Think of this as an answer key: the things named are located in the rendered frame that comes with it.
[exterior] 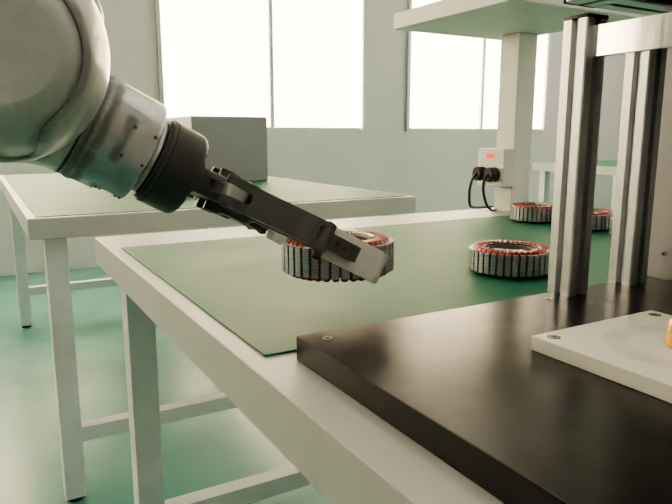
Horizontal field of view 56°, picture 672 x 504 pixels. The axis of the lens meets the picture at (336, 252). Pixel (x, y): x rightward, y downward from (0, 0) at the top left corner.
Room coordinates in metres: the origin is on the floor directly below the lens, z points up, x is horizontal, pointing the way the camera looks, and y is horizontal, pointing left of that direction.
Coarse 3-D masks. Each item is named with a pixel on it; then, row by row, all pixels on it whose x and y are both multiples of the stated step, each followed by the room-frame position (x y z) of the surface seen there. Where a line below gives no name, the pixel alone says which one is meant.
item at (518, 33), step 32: (448, 0) 1.32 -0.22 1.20; (480, 0) 1.24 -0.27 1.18; (512, 0) 1.17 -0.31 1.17; (544, 0) 1.21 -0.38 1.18; (448, 32) 1.53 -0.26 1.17; (480, 32) 1.53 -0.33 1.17; (512, 32) 1.53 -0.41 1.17; (544, 32) 1.53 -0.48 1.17; (512, 64) 1.53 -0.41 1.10; (512, 96) 1.53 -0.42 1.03; (512, 128) 1.53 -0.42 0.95; (480, 160) 1.55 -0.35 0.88; (512, 160) 1.50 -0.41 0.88; (512, 192) 1.52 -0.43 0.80
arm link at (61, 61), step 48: (0, 0) 0.28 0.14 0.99; (48, 0) 0.29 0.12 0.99; (96, 0) 0.35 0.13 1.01; (0, 48) 0.28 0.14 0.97; (48, 48) 0.29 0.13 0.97; (96, 48) 0.31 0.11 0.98; (0, 96) 0.28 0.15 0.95; (48, 96) 0.29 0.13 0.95; (96, 96) 0.33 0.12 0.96; (0, 144) 0.31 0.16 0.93; (48, 144) 0.32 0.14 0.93
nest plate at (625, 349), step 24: (648, 312) 0.54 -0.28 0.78; (552, 336) 0.47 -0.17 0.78; (576, 336) 0.47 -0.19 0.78; (600, 336) 0.47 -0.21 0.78; (624, 336) 0.47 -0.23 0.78; (648, 336) 0.47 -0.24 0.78; (576, 360) 0.44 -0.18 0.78; (600, 360) 0.42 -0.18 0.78; (624, 360) 0.42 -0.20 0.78; (648, 360) 0.42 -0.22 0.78; (624, 384) 0.40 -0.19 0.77; (648, 384) 0.39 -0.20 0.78
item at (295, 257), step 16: (288, 240) 0.61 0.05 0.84; (368, 240) 0.59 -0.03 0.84; (384, 240) 0.60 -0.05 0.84; (288, 256) 0.59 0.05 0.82; (304, 256) 0.57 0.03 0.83; (288, 272) 0.59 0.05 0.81; (304, 272) 0.57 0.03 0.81; (320, 272) 0.57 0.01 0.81; (336, 272) 0.56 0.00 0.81; (384, 272) 0.59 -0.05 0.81
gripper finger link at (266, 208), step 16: (256, 192) 0.51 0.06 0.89; (240, 208) 0.50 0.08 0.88; (256, 208) 0.51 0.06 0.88; (272, 208) 0.51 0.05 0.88; (288, 208) 0.51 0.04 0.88; (272, 224) 0.51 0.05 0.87; (288, 224) 0.51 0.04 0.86; (304, 224) 0.51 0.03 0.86; (320, 224) 0.51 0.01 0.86; (304, 240) 0.51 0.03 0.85
